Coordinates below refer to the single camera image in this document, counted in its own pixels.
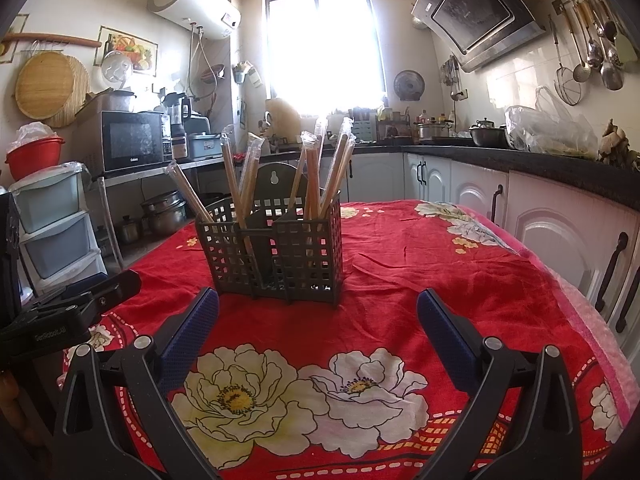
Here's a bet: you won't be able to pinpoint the crumpled plastic bag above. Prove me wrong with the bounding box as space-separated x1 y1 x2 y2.
17 121 56 141

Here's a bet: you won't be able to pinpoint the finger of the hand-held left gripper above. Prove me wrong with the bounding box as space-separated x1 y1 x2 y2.
75 269 143 318
60 272 110 296

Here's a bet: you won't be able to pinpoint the steel pot with lid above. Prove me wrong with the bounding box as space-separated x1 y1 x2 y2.
469 119 508 148

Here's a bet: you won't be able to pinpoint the black microwave oven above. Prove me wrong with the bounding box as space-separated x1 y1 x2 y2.
101 110 173 173

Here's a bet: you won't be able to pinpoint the hanging kitchen tools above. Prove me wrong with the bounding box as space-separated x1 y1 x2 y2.
440 57 461 98

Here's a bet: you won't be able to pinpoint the fruit wall poster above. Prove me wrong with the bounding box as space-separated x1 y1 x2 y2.
93 25 158 78

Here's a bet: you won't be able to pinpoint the metal shelf table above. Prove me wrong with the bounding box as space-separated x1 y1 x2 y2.
90 157 226 271

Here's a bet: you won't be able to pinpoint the steel slotted ladle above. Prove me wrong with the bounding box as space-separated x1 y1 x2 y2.
570 5 592 83

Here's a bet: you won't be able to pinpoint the green spatula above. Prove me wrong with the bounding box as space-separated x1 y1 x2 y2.
607 0 638 63

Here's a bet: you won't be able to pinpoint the large steel ladle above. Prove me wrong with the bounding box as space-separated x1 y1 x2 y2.
594 5 626 91

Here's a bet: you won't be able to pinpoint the ginger roots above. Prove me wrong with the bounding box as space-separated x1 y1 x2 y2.
598 119 640 166

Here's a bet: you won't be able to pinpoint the black kitchen countertop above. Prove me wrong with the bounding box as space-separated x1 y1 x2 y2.
270 140 640 211

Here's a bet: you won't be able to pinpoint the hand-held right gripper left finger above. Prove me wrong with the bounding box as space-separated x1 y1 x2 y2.
52 286 221 480

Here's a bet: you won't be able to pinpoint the small white fan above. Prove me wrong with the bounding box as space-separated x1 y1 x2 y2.
101 50 134 92

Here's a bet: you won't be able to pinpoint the steel stockpot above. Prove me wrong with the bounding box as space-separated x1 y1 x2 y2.
141 191 188 236

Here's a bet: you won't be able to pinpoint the black range hood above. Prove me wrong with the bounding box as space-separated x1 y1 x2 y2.
411 0 547 73

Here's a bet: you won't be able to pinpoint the wooden cutting board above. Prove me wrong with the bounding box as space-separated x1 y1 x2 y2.
264 99 301 143

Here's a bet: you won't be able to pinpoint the plastic drawer cabinet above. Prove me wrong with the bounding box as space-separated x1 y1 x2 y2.
10 161 108 293

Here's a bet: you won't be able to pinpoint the wire strainer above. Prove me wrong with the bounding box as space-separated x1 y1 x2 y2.
549 15 583 106

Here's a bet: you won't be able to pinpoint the red floral tablecloth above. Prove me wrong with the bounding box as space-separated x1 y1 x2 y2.
57 199 631 480

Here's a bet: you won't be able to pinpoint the kitchen window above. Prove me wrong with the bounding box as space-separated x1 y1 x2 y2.
264 0 386 111

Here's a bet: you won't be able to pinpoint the white water heater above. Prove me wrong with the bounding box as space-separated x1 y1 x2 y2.
147 0 242 41

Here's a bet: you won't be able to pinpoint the red bucket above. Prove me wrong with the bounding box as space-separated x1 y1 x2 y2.
5 136 66 181

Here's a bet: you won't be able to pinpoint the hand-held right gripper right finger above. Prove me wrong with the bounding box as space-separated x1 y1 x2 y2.
416 287 583 480

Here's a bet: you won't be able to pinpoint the green plastic utensil basket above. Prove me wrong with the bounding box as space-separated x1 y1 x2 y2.
194 162 345 306

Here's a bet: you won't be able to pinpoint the bunch of chopsticks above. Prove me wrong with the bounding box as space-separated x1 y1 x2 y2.
167 116 357 281

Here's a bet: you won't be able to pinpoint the grey countertop appliance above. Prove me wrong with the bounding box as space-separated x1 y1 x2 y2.
186 132 226 163

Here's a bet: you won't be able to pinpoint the black blender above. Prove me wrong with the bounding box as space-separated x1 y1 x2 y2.
164 91 193 141

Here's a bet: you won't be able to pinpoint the clear plastic bag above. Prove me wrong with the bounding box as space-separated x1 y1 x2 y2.
504 85 599 157

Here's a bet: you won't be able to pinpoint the wooden rolling pin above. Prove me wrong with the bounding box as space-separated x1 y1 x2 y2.
0 31 103 56

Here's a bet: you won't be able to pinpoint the white wall holder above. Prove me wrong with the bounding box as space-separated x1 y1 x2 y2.
232 60 262 88

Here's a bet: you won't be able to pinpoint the round bamboo tray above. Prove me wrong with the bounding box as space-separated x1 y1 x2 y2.
15 50 91 128

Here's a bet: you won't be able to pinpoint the person's left hand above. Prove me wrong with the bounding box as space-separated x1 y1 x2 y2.
0 372 23 441

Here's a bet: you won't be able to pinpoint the steel pressure cooker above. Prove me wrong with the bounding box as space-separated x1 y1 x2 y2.
416 121 453 141

